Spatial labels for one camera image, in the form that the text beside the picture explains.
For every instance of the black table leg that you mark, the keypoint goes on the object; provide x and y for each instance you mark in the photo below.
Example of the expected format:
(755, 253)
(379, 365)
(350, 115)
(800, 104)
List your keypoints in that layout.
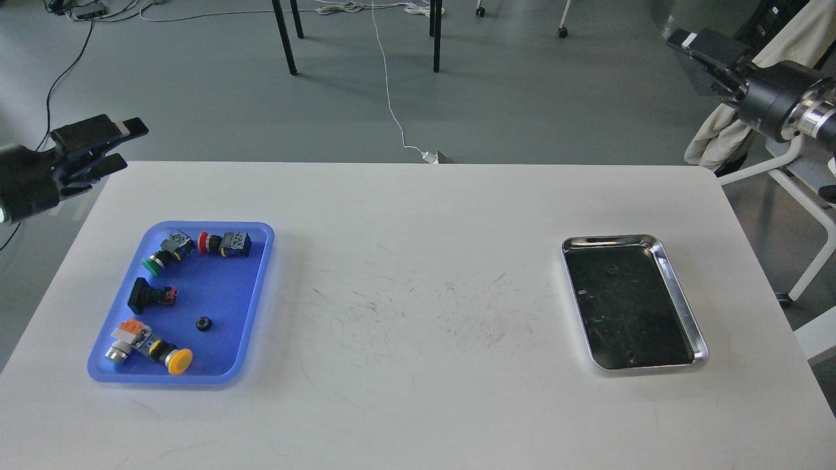
(285, 40)
(435, 32)

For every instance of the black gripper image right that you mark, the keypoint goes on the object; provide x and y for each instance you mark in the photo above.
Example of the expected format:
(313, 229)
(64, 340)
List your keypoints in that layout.
(782, 101)

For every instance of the red push button switch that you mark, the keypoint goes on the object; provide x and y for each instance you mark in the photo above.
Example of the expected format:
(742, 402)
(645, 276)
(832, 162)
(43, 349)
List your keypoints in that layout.
(233, 244)

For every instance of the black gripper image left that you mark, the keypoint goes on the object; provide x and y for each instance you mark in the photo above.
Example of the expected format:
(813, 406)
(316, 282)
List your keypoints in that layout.
(33, 182)

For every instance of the blue plastic tray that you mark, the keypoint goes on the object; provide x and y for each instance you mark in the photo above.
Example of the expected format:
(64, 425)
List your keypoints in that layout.
(225, 289)

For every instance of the silver orange push button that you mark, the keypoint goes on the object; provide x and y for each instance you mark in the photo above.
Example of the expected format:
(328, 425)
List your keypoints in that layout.
(132, 335)

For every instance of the black table leg right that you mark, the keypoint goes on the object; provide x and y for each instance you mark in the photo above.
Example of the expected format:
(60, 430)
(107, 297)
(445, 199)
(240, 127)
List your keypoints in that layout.
(435, 32)

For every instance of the silver metal tray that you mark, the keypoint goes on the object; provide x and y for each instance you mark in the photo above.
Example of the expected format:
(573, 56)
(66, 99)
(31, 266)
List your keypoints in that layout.
(638, 321)

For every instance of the white power adapter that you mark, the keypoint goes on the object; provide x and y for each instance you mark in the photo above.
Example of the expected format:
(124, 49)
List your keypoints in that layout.
(434, 158)

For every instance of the yellow push button switch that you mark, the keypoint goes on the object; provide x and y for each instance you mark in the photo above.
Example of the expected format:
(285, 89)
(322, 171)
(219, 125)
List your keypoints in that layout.
(176, 360)

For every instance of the black square push button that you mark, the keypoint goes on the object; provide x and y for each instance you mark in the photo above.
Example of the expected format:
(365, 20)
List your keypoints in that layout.
(142, 295)

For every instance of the green push button switch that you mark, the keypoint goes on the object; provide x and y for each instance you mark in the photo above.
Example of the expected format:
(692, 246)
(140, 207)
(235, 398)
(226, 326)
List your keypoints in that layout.
(174, 248)

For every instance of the black table leg left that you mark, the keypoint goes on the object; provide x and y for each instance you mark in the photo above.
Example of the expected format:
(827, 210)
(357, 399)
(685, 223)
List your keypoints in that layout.
(285, 40)

